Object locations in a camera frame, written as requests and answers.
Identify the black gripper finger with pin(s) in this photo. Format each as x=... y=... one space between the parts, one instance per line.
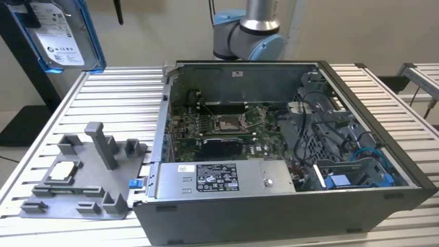
x=26 y=15

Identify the hard disk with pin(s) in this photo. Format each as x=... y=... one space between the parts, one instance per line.
x=57 y=38

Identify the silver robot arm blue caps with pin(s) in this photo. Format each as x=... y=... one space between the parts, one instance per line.
x=255 y=15

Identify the blue disk carrier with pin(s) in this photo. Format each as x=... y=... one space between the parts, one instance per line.
x=337 y=181

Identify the gray metal disk bay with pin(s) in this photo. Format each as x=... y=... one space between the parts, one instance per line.
x=356 y=164

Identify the black antenna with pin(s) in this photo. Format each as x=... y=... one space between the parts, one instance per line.
x=119 y=13

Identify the black stand with pole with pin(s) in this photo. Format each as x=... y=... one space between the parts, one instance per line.
x=37 y=87

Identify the silver CPU chip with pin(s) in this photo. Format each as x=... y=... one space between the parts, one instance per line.
x=62 y=171

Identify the white case label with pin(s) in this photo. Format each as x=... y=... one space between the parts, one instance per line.
x=237 y=73

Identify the gray plastic parts rack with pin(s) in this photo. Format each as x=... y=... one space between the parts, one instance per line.
x=92 y=177

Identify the green RAM stick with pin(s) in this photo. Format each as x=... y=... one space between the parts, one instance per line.
x=79 y=191

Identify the CPU socket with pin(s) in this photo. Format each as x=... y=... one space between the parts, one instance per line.
x=228 y=124

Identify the blue case latch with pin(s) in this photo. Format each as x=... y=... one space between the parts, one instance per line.
x=135 y=183

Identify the black graphics card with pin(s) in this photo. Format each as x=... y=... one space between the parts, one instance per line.
x=223 y=146

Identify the silver power supply unit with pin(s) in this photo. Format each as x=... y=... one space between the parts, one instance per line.
x=171 y=180

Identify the green motherboard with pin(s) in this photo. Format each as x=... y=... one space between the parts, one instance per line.
x=267 y=144

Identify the silver thumb screw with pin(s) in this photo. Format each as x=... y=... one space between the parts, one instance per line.
x=268 y=182

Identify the black open PC case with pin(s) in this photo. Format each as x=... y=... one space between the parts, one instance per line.
x=240 y=221

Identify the black box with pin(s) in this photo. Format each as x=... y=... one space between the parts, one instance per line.
x=393 y=85

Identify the metal slat side table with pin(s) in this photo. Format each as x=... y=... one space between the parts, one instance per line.
x=424 y=74

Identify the silver metal bracket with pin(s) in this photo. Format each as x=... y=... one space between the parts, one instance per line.
x=295 y=106

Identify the gray metal inner frame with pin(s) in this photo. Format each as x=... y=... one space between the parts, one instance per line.
x=328 y=121

